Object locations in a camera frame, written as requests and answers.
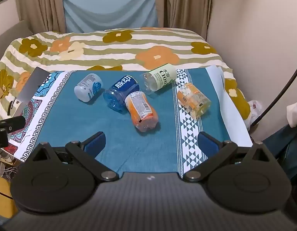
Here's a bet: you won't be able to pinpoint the tangle of thin cables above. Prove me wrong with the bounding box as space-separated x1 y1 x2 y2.
0 148 21 179

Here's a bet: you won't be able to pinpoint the blue clear plastic cup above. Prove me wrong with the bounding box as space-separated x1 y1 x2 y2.
103 75 139 114

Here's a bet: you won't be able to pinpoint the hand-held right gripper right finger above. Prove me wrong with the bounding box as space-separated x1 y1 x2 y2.
183 132 270 183

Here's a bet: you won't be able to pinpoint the white paper sheet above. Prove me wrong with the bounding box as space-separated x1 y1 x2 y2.
205 65 253 148

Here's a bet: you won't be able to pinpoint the clear cup with green label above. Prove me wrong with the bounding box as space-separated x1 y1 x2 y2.
140 63 177 95

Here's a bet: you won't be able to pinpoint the floral striped blanket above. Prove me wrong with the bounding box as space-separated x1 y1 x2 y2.
0 27 251 121

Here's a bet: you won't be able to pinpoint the light blue curtain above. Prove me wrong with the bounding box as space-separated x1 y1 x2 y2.
61 0 159 33

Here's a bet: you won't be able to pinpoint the beige curtain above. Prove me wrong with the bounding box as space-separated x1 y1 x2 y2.
13 0 67 34
154 0 213 41

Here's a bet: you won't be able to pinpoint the person's blue jeans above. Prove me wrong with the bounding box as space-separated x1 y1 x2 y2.
261 123 297 188

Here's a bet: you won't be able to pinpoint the person's white sleeve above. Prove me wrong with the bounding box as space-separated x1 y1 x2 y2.
286 100 297 128

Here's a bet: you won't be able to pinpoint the grey sofa back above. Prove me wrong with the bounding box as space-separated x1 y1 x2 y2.
0 20 34 63

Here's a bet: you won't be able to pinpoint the teal patterned tablecloth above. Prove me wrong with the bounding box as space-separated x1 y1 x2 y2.
9 68 236 174

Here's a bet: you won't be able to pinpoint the orange label plastic cup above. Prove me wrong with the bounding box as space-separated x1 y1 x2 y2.
125 91 159 133

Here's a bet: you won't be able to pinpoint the yellow clear plastic cup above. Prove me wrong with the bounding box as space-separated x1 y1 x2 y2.
177 83 211 119

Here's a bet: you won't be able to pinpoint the white plastic bag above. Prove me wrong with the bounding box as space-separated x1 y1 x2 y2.
247 100 263 128

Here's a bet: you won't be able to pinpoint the white cup with blue label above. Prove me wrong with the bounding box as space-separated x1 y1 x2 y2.
74 73 103 103

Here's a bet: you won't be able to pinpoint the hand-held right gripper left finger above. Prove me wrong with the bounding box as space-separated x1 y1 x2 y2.
32 132 119 182

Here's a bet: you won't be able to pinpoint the black cable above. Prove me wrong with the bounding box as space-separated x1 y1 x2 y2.
250 60 297 126

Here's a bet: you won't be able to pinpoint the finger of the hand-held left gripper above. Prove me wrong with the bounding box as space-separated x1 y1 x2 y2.
0 115 26 133

